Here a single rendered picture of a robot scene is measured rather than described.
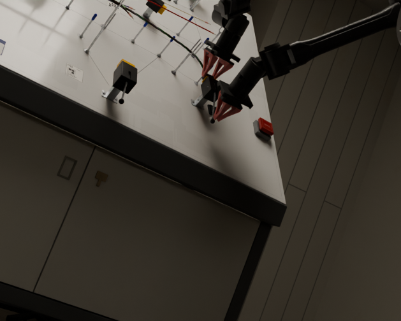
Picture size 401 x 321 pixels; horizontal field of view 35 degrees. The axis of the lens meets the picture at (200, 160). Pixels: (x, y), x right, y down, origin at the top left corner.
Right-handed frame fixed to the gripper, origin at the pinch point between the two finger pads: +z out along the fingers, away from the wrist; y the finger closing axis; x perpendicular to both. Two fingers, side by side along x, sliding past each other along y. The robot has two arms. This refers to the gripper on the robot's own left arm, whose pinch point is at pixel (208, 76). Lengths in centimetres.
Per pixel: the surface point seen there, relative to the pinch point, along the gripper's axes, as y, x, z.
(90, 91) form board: 35.9, 14.8, 15.2
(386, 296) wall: -195, -55, 71
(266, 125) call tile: -25.2, 3.3, 5.4
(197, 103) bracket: 0.7, 3.4, 8.3
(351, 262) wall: -205, -97, 73
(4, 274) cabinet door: 42, 35, 60
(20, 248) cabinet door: 40, 32, 54
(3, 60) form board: 59, 16, 16
